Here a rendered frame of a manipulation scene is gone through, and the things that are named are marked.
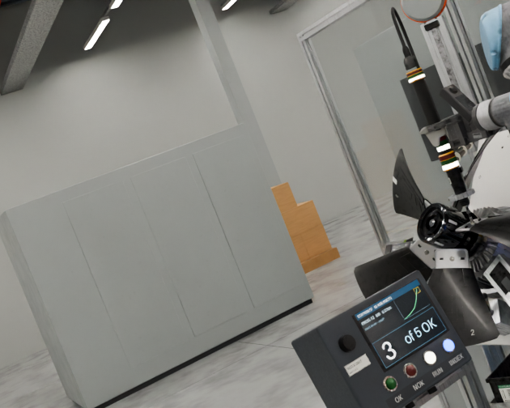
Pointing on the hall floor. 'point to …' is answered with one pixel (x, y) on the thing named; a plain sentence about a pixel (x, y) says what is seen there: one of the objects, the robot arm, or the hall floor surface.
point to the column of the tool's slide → (448, 59)
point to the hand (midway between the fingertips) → (427, 127)
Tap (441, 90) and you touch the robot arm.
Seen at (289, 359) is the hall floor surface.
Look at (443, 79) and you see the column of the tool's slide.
